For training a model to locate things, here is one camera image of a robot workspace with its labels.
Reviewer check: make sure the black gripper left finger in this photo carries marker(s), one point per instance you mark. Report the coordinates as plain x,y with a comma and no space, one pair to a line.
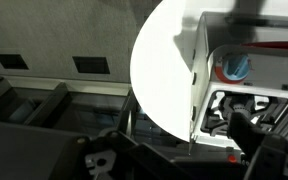
110,146

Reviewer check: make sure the white round pedestal table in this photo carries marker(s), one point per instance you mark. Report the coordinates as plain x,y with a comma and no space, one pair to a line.
160,66

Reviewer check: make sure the dark rectangular floor outlet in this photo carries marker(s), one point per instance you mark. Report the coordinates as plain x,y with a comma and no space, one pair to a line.
12,61
90,65

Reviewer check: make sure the black stove burner grate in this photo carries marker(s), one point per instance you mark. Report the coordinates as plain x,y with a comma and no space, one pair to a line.
250,110

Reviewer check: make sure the silver toy kitchen stove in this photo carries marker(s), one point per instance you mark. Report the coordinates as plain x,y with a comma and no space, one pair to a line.
267,73

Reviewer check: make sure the small orange stove button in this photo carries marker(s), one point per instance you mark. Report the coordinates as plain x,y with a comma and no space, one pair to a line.
231,158

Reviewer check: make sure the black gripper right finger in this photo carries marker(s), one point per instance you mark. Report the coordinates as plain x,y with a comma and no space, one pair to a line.
270,156

